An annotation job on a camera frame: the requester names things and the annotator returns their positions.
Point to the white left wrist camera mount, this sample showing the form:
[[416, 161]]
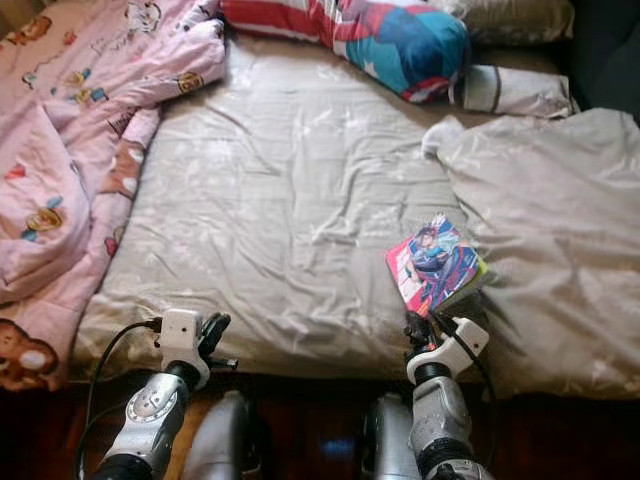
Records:
[[182, 338]]

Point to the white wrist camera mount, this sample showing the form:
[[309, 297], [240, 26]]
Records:
[[182, 338], [465, 340]]

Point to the silver left robot leg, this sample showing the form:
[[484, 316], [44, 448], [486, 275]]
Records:
[[225, 440]]

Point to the light grey pillow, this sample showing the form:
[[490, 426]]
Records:
[[515, 18]]

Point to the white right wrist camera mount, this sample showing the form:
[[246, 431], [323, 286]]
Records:
[[465, 340]]

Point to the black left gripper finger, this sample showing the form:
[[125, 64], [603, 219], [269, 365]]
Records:
[[216, 326]]

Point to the silver robot leg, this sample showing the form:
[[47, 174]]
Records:
[[388, 440], [225, 440]]

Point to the pink cartoon print quilt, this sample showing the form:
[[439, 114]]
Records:
[[80, 120]]

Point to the colourful comic book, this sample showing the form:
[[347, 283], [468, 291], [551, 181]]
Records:
[[435, 265]]

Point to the beige floral duvet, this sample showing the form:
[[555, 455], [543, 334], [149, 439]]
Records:
[[260, 200]]

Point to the small white pillow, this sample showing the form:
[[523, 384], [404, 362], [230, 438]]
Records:
[[520, 92]]

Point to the silver right robot leg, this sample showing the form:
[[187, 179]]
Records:
[[388, 440]]

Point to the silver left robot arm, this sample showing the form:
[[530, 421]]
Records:
[[150, 420]]

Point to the dark grey upholstered chair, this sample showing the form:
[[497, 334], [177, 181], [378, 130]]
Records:
[[610, 50]]

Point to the red white blue striped pillow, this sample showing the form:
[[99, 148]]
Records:
[[400, 45]]

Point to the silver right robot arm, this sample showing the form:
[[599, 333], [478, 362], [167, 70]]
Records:
[[440, 420]]

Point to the large beige pillow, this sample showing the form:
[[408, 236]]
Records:
[[560, 230]]

